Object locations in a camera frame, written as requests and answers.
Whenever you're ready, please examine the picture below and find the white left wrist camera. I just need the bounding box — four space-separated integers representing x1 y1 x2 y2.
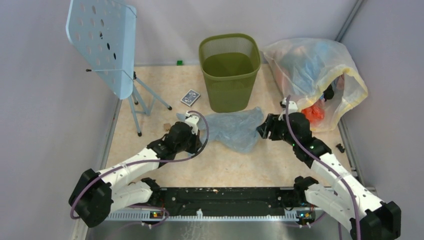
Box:
184 111 200 135

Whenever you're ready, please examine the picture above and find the light blue music stand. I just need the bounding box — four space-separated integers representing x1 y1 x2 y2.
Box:
66 0 172 136

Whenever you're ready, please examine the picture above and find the blue playing card box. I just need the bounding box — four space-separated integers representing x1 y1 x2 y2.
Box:
180 89 201 107

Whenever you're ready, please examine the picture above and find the white toothed rack strip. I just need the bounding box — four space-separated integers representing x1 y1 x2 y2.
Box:
105 209 299 222

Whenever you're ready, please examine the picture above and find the wooden letter tile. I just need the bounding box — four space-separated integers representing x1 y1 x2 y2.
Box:
163 123 172 132

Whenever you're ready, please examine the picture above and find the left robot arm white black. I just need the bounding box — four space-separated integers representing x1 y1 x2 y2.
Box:
68 115 205 228

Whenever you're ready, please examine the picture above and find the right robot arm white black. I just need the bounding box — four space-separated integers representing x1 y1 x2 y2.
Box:
256 112 402 240

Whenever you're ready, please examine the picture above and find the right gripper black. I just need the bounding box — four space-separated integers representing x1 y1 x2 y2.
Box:
256 113 298 147

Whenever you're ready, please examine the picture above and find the blue plastic trash bag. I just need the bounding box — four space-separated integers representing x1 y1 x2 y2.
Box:
197 107 264 154

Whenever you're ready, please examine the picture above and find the large translucent bag of trash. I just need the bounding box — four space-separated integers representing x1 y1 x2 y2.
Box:
262 37 369 132

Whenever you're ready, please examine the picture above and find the small black part on floor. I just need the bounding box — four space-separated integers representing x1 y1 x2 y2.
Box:
335 143 346 153

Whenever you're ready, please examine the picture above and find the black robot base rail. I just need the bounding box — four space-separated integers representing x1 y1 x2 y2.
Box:
150 187 327 218

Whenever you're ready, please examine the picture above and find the green mesh trash bin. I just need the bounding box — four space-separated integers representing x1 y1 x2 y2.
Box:
198 33 261 113

